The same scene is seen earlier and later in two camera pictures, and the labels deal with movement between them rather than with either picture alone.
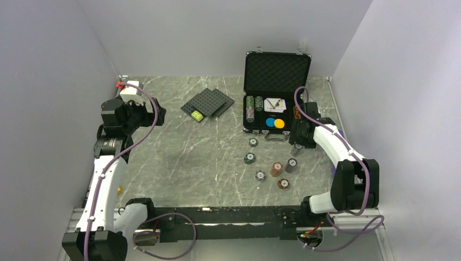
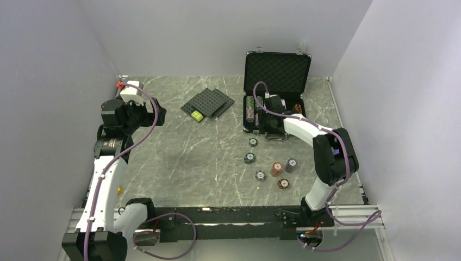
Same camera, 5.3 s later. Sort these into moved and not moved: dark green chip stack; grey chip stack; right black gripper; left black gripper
Moved: right black gripper
Not moved: left black gripper; dark green chip stack; grey chip stack
